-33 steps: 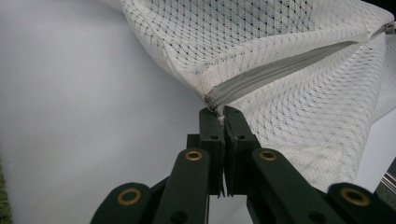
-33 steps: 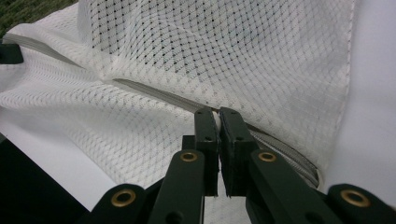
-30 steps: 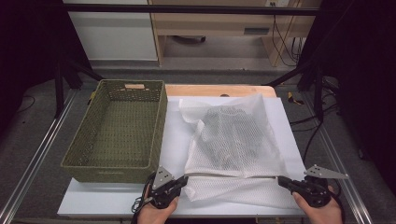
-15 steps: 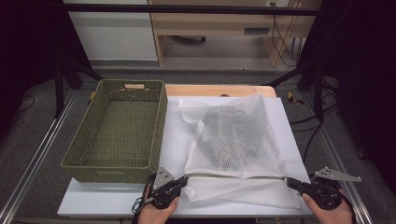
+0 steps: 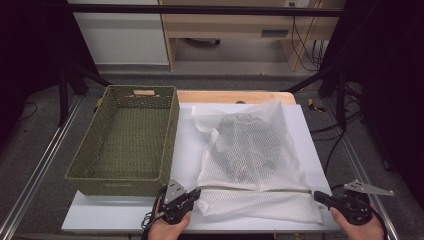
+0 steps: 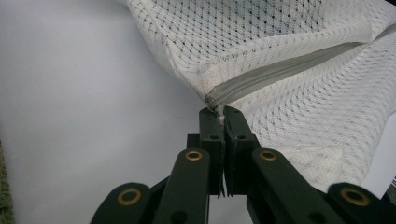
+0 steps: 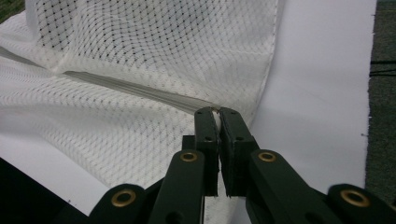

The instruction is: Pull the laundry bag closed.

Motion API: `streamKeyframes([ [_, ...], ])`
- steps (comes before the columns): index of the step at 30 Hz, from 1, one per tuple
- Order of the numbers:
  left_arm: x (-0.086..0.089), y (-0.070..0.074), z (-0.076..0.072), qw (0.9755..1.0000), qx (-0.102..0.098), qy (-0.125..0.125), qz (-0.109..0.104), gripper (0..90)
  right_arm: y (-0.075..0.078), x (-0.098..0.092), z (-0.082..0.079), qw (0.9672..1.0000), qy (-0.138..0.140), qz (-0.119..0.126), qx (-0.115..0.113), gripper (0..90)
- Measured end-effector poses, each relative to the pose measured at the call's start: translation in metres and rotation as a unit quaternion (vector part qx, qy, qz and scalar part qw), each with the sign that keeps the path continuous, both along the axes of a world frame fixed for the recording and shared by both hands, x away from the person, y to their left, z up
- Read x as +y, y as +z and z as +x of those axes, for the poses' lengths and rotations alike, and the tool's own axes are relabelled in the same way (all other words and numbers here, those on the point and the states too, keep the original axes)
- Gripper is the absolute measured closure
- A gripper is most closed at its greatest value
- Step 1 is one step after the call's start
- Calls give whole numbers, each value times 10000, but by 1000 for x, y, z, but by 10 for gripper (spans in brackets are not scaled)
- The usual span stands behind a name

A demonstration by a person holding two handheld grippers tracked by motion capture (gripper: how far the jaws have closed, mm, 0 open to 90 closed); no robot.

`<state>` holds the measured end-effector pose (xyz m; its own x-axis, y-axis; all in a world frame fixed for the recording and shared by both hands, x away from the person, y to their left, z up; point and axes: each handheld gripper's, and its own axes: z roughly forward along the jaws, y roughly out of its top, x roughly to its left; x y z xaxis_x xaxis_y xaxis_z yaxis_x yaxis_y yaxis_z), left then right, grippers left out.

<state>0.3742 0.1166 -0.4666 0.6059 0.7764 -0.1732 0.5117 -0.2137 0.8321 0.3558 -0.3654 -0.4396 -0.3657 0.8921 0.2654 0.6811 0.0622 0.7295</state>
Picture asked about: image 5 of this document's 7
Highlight person's left hand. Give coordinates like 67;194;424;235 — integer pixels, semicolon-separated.
148;211;193;240

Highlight black floor cable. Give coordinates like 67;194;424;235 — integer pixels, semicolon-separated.
18;101;38;123
309;111;364;134
323;128;348;174

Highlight yellow and black tool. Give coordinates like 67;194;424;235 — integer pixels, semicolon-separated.
307;98;327;113

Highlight white wall socket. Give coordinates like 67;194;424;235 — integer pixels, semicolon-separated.
283;0;311;8

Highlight black metal stand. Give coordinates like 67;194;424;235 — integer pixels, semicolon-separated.
57;59;113;127
284;64;349;131

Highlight black curtain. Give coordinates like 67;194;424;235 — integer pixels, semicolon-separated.
0;0;99;148
319;0;424;208

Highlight light wooden desk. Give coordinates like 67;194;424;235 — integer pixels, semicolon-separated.
158;0;348;73

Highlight green woven basket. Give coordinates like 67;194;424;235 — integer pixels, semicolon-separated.
64;84;181;198

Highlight aluminium floor rail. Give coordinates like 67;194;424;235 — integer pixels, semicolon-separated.
0;96;84;240
323;98;401;240

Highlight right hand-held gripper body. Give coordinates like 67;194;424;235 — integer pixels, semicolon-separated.
333;179;395;225

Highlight white cabinet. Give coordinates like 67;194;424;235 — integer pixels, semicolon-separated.
65;0;170;66

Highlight white mesh laundry bag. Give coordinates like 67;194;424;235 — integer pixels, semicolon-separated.
190;99;324;225

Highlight hanging desk cables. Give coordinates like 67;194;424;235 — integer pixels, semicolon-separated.
289;1;329;73

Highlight person's right hand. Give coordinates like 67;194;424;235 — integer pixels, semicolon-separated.
329;204;384;240

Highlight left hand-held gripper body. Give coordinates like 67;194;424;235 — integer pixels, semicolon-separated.
156;179;197;225

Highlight black horizontal frame bar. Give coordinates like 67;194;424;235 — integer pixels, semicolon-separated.
66;3;346;18

